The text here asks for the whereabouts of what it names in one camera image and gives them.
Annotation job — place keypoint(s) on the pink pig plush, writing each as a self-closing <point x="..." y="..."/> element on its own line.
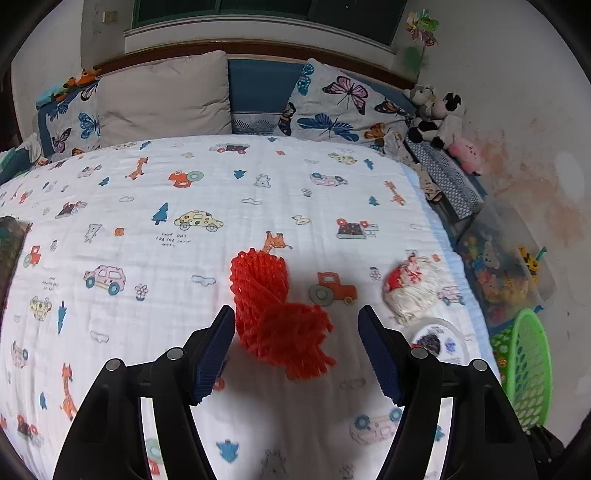
<point x="467" y="155"/>

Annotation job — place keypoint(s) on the orange toy on pillow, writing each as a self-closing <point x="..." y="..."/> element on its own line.
<point x="85" y="78"/>

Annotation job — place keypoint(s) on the red foam fruit net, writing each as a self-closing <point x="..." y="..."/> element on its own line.
<point x="285" y="334"/>

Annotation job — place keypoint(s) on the blue sofa cushion backrest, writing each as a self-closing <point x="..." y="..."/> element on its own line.
<point x="258" y="93"/>

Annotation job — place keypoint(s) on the crumpled white tissue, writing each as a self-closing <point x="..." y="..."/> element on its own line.
<point x="411" y="289"/>

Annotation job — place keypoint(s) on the beige pillow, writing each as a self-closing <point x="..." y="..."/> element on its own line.
<point x="185" y="96"/>

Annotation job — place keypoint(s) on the black white cow plush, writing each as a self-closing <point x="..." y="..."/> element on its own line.
<point x="438" y="119"/>

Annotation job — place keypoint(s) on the white cartoon print blanket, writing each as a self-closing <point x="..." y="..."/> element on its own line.
<point x="129" y="251"/>

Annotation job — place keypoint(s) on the colourful wall decoration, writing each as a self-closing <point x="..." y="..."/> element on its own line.
<point x="421" y="26"/>

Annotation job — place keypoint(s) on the grey patterned folded cloth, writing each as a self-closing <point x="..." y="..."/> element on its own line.
<point x="457" y="188"/>

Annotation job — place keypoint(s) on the round container berry label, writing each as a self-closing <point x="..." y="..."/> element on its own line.
<point x="441" y="338"/>

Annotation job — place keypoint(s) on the beige printed baby clothes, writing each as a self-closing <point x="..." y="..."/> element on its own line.
<point x="395" y="148"/>

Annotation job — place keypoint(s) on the butterfly print pillow left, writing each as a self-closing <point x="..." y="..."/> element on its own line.
<point x="70" y="126"/>

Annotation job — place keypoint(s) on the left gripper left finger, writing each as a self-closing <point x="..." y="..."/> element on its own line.
<point x="106" y="441"/>

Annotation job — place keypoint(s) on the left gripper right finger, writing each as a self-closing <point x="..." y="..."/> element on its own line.
<point x="486" y="440"/>

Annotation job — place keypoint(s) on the butterfly print pillow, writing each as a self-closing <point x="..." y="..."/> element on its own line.
<point x="329" y="105"/>
<point x="70" y="126"/>

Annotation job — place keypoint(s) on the clear plastic toy bin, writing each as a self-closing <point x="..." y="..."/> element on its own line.
<point x="495" y="270"/>

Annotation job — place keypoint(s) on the butterfly print pillow right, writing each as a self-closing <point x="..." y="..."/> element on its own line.
<point x="329" y="105"/>

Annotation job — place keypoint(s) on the yellow toy truck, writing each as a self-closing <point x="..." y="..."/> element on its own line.
<point x="532" y="262"/>

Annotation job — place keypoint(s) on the green plastic trash basket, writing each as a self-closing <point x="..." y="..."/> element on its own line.
<point x="522" y="353"/>

